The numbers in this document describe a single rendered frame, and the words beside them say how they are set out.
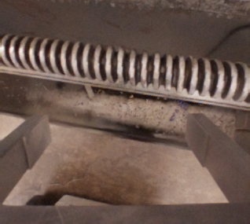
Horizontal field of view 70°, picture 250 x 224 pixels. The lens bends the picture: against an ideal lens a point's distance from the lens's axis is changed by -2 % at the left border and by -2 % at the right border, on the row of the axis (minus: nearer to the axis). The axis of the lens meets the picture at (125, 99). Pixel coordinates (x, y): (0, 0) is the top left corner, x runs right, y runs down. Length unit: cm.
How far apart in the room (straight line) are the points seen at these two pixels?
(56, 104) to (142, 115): 25
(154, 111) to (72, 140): 58
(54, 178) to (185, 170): 64
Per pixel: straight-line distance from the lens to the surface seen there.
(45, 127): 17
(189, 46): 32
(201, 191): 100
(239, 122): 40
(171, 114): 50
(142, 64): 18
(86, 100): 53
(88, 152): 96
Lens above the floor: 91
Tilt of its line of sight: 81 degrees down
